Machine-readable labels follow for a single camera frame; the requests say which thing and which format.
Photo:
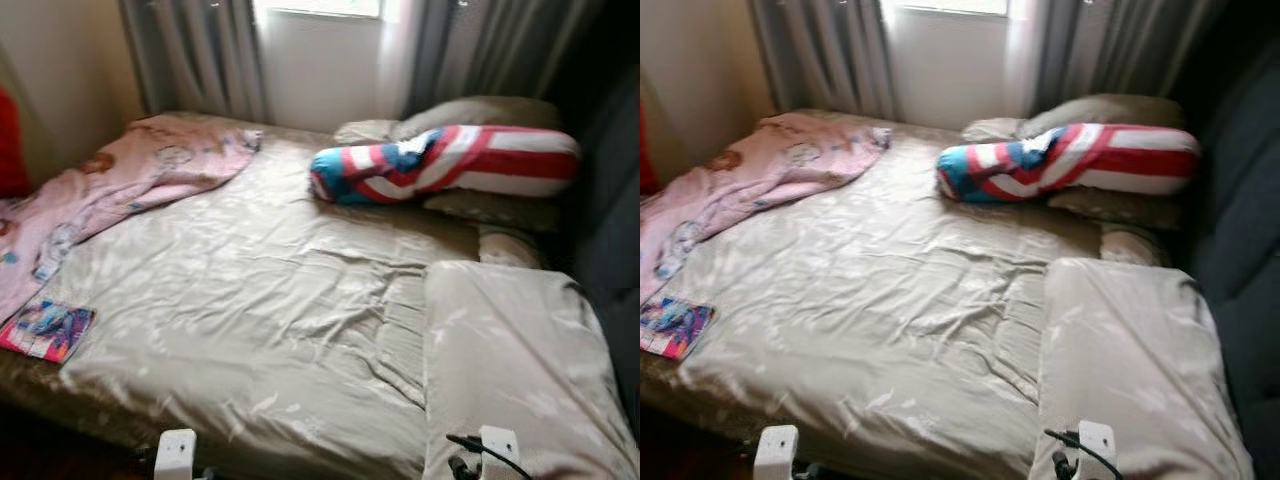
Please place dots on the colourful comic book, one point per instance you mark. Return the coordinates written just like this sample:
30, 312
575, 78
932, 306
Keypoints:
675, 327
45, 330

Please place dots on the flat beige floral pillow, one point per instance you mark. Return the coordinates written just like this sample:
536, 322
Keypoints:
490, 210
1115, 208

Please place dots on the bed with beige floral sheet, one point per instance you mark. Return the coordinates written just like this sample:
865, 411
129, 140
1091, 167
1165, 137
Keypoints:
250, 280
880, 280

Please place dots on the red white blue bolster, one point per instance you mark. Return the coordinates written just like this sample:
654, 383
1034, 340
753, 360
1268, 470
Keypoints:
1070, 160
450, 165

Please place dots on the dark blue fabric furniture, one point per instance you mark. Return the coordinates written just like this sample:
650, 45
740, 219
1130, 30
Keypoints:
1240, 200
610, 200

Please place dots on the large beige pillow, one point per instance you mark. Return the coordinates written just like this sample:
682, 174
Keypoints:
1100, 110
480, 112

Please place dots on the red fabric covered cushion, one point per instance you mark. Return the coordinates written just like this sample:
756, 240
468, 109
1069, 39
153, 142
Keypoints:
8, 140
647, 150

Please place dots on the pink cartoon print quilt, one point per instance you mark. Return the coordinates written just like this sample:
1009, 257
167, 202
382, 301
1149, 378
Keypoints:
750, 175
120, 180

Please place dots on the bright window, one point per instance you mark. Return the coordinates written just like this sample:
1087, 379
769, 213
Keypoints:
945, 5
320, 5

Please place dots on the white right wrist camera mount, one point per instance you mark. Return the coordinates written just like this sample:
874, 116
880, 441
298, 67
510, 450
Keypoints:
498, 448
1097, 445

